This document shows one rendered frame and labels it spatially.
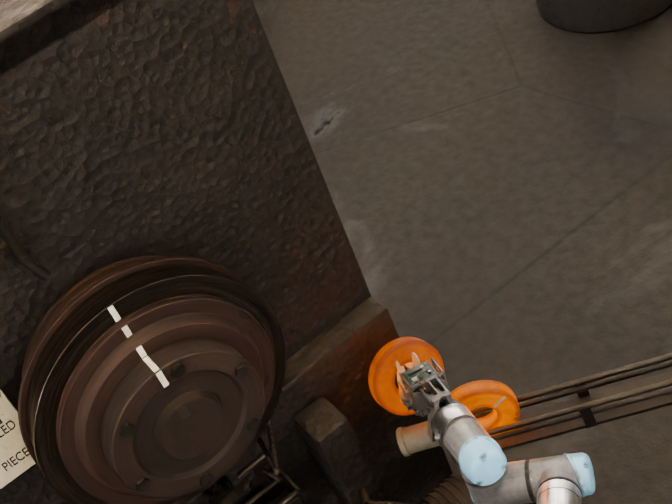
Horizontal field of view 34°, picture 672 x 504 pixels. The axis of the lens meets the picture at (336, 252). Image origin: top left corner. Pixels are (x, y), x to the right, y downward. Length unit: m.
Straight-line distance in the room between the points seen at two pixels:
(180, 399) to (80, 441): 0.17
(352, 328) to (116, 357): 0.61
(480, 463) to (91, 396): 0.65
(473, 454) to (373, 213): 2.06
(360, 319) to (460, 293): 1.27
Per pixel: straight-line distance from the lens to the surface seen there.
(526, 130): 4.04
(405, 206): 3.87
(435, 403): 2.02
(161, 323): 1.81
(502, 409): 2.22
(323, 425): 2.20
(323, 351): 2.22
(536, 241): 3.59
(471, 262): 3.58
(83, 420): 1.83
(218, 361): 1.82
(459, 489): 2.35
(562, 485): 1.95
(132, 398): 1.78
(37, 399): 1.82
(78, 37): 1.77
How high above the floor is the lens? 2.41
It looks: 40 degrees down
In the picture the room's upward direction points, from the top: 23 degrees counter-clockwise
